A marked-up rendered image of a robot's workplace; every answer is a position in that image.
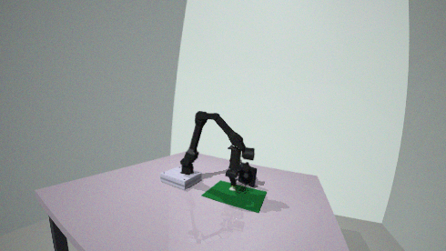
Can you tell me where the black cooling fan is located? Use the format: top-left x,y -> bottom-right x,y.
238,167 -> 257,187

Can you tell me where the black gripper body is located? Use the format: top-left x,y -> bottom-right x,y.
226,158 -> 241,178

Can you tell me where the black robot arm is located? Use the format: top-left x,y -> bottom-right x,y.
180,111 -> 255,175

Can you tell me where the green circuit board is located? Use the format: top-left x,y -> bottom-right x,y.
202,180 -> 267,213

